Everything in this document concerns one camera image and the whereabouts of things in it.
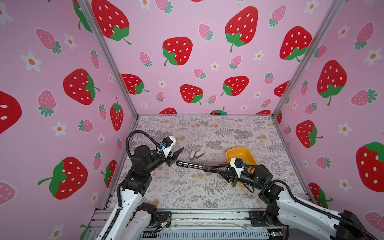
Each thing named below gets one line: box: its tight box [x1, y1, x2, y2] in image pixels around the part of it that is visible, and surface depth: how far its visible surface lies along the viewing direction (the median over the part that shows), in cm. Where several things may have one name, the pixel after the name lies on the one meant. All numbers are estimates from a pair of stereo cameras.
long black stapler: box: [175, 160, 232, 173], surface depth 76 cm
